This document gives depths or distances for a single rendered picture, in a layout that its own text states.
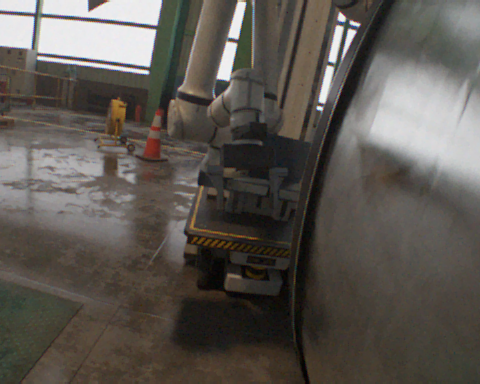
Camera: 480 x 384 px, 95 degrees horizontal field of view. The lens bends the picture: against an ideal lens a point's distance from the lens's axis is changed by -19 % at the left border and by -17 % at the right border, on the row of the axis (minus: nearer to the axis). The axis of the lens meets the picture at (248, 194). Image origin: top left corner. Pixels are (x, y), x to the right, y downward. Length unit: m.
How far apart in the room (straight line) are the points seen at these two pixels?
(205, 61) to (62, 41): 12.49
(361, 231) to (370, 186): 0.03
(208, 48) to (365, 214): 0.91
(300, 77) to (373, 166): 1.24
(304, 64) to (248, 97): 0.78
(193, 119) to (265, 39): 0.38
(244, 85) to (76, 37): 12.47
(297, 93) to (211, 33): 0.57
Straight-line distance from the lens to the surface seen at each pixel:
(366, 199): 0.17
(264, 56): 0.91
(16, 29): 15.07
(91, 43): 12.58
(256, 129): 0.58
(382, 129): 0.18
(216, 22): 1.02
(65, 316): 1.17
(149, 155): 3.77
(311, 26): 1.46
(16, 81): 13.61
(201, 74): 1.01
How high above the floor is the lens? 0.80
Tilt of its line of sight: 16 degrees down
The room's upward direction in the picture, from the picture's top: 13 degrees clockwise
